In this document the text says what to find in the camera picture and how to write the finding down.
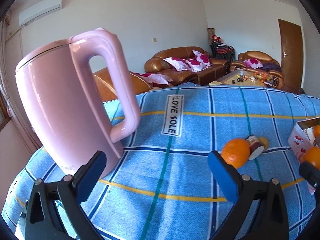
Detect stacked dark chairs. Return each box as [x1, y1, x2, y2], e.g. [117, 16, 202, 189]
[210, 41, 235, 61]

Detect large wrinkled orange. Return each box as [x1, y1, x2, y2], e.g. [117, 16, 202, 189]
[221, 138, 251, 169]

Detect long brown leather sofa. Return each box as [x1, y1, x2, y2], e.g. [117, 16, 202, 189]
[144, 46, 230, 85]

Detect brown wooden door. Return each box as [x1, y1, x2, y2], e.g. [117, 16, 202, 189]
[278, 19, 303, 94]

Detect brown leather armchair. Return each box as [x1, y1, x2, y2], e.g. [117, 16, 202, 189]
[92, 67, 153, 102]
[229, 51, 284, 89]

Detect wooden coffee table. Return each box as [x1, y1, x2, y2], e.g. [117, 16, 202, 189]
[209, 69, 275, 88]

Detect white pink floral pillow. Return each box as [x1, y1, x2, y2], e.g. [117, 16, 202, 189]
[164, 57, 192, 71]
[184, 58, 204, 72]
[192, 50, 211, 66]
[244, 58, 263, 68]

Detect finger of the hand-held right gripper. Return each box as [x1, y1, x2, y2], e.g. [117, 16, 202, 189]
[299, 161, 320, 200]

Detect cut purple fruit half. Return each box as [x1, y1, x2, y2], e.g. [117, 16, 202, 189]
[244, 135, 266, 160]

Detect tall patterned floor vase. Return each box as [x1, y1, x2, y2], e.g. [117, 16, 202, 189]
[207, 28, 215, 48]

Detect purple blanket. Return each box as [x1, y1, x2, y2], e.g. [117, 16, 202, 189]
[261, 63, 282, 72]

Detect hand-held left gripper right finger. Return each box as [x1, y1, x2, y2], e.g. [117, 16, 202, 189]
[207, 151, 297, 240]

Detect blue plaid tablecloth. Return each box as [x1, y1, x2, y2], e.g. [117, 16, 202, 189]
[1, 84, 320, 240]

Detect white wall air conditioner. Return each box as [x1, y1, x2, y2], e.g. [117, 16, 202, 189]
[19, 0, 62, 28]

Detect pink electric kettle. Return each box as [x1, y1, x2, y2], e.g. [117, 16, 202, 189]
[15, 27, 142, 179]

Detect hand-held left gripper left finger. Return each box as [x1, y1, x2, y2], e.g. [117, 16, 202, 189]
[24, 151, 108, 240]

